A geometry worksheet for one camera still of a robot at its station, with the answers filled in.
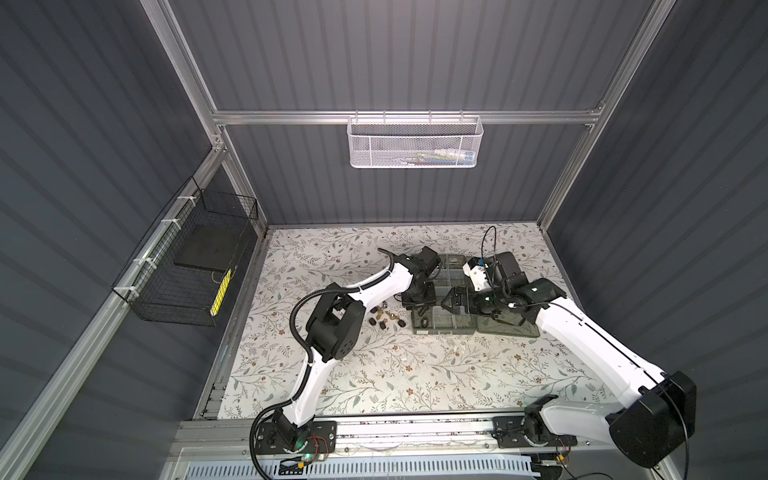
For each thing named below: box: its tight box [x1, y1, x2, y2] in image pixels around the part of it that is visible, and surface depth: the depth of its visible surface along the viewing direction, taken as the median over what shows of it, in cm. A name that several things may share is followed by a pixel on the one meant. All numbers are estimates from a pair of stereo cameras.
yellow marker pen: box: [210, 268, 232, 317], surface depth 69 cm
